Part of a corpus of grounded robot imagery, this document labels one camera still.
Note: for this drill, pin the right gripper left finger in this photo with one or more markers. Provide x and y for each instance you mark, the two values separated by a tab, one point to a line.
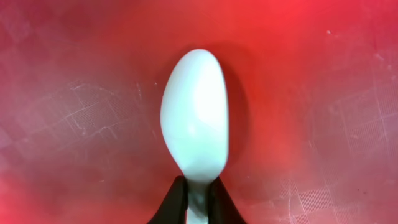
173	208

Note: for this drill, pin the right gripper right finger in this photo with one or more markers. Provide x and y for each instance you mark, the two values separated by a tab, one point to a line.
221	208

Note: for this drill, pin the white plastic spoon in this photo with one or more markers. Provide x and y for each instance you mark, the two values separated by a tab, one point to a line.
194	119

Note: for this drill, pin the red serving tray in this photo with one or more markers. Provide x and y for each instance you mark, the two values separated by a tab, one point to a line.
312	107

